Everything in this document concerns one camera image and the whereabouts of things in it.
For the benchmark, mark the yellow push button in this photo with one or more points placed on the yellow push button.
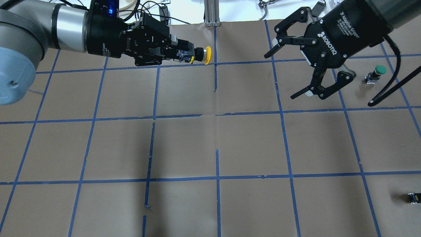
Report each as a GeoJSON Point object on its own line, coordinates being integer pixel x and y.
{"type": "Point", "coordinates": [203, 55]}

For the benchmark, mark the black power adapter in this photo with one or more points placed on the black power adapter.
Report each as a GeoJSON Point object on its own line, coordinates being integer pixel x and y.
{"type": "Point", "coordinates": [318, 8]}

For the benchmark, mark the green push button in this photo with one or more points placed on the green push button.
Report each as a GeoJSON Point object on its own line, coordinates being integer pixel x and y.
{"type": "Point", "coordinates": [374, 77]}

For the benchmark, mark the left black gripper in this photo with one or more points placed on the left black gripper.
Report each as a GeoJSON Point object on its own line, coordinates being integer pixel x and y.
{"type": "Point", "coordinates": [108, 36]}

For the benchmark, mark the aluminium frame post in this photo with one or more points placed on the aluminium frame post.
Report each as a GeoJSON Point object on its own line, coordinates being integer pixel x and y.
{"type": "Point", "coordinates": [211, 13]}

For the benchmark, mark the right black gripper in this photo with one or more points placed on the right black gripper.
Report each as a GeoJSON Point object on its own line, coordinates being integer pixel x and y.
{"type": "Point", "coordinates": [342, 33]}

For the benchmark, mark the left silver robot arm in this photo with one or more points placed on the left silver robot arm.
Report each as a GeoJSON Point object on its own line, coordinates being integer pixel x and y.
{"type": "Point", "coordinates": [30, 27]}

